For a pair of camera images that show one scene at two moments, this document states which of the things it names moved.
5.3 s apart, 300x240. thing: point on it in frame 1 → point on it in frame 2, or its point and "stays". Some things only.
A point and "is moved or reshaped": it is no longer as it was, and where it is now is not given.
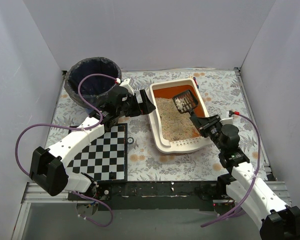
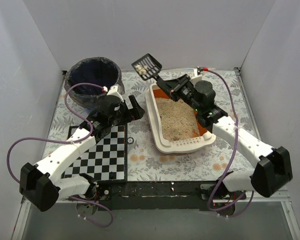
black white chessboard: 105,158 stays
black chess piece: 112,175 stays
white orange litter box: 171,131 stays
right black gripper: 203,122 → 172,87
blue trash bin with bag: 92,88 stays
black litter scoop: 185,102 is moved or reshaped
